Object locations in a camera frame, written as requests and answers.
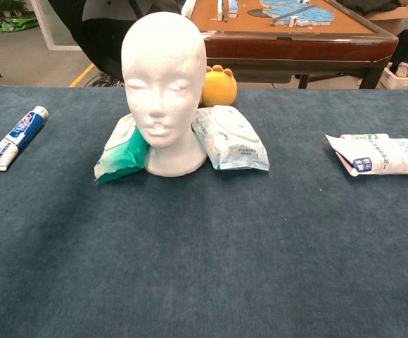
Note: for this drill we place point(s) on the light blue wipes pack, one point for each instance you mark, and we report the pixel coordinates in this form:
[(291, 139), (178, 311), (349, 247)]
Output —
[(232, 141)]

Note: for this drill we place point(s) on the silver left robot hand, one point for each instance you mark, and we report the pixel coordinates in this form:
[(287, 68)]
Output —
[(109, 10)]

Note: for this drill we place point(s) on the small purple white carton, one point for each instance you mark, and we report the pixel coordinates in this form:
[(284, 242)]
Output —
[(403, 69)]

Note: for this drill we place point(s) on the blue mahjong tile cluster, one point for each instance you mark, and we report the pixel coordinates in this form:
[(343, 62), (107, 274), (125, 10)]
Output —
[(306, 12)]

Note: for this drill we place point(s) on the white foam mannequin head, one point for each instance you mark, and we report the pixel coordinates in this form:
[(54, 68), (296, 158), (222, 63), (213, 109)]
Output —
[(162, 70)]

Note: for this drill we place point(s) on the green bag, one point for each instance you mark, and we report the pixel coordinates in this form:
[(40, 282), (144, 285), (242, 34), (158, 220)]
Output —
[(14, 24)]

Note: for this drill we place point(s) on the white green-labelled pack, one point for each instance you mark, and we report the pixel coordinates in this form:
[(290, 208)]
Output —
[(362, 136)]

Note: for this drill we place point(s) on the brown mahjong table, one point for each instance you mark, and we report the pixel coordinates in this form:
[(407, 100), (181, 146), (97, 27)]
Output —
[(295, 49)]

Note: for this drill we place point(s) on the cardboard box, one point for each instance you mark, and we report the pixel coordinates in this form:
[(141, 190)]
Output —
[(387, 21)]

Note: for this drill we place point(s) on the black garment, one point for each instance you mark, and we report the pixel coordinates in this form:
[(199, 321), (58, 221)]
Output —
[(369, 5)]

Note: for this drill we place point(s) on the glass partition frame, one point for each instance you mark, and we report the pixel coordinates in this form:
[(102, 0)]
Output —
[(49, 42)]

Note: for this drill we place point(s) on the blue white toothpaste tube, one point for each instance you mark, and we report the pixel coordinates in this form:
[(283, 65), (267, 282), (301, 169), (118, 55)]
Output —
[(21, 130)]

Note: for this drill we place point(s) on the black baseball cap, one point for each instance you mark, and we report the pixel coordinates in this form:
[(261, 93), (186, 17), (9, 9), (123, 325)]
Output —
[(98, 49)]

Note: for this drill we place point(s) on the yellow plush toy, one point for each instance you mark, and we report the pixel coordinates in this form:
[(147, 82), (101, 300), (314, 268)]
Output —
[(219, 89)]

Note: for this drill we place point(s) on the potted green plants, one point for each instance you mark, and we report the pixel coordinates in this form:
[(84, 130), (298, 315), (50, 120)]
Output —
[(0, 7)]

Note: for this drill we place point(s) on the blue table mat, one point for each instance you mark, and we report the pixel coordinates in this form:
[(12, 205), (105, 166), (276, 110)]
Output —
[(204, 264)]

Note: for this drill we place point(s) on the white blue-labelled tissue pack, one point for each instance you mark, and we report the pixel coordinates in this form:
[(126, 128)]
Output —
[(387, 156)]

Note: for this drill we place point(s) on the green wet wipes pack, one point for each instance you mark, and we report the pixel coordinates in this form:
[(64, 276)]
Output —
[(123, 155)]

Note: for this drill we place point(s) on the white plastic crate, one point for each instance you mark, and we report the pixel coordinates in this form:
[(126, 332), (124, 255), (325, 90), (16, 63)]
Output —
[(401, 84)]

